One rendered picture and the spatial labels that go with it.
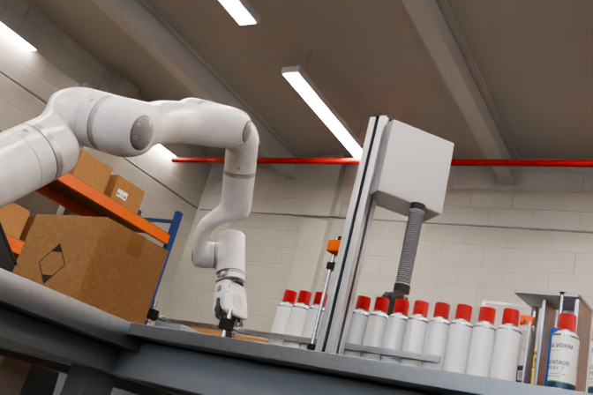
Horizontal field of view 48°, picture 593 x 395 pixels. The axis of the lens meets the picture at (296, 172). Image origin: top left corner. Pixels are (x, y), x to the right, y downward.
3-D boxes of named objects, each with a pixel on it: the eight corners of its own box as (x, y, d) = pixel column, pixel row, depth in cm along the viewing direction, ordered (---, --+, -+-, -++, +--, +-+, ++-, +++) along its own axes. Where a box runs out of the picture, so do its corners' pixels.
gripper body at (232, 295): (228, 272, 188) (228, 309, 182) (251, 283, 195) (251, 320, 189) (208, 279, 192) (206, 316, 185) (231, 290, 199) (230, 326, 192)
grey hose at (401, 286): (411, 295, 147) (428, 207, 155) (404, 290, 145) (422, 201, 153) (397, 294, 150) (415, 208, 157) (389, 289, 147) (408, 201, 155)
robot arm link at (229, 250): (213, 267, 190) (246, 269, 192) (215, 227, 198) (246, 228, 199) (211, 279, 197) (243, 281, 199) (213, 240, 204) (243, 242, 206)
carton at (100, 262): (137, 346, 177) (169, 250, 187) (67, 321, 160) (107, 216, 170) (65, 331, 195) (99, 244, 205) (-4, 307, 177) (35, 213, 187)
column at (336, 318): (334, 397, 143) (394, 122, 167) (322, 391, 140) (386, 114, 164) (317, 393, 145) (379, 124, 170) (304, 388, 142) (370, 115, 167)
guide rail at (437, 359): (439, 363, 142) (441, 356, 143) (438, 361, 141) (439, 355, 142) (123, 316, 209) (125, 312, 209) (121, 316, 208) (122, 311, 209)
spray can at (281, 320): (285, 372, 171) (304, 294, 179) (273, 367, 168) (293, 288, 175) (269, 368, 175) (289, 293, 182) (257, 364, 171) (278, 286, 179)
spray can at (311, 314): (317, 377, 165) (335, 297, 172) (305, 373, 161) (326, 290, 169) (299, 374, 168) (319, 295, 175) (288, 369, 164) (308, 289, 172)
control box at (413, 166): (442, 214, 157) (455, 143, 164) (377, 190, 153) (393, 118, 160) (421, 224, 166) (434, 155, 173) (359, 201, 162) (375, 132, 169)
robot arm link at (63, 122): (51, 131, 119) (143, 91, 138) (-18, 110, 128) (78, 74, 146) (62, 190, 125) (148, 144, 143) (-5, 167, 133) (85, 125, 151)
